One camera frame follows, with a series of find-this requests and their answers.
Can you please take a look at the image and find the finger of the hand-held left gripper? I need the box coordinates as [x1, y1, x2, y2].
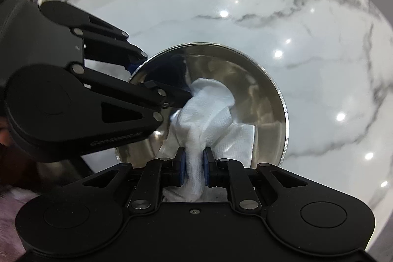
[69, 64, 191, 152]
[71, 13, 148, 74]

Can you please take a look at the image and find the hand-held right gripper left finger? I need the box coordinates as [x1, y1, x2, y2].
[79, 147, 188, 214]

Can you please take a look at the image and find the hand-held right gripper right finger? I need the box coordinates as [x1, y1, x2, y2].
[203, 147, 304, 212]

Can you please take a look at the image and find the white paper towel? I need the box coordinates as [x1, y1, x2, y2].
[156, 77, 256, 204]

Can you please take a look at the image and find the stainless steel bowl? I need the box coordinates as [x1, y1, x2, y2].
[115, 42, 290, 171]

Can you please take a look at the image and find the person's left forearm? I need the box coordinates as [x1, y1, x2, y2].
[0, 117, 14, 147]

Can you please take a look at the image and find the pink fuzzy clothing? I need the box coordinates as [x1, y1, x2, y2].
[0, 187, 42, 262]

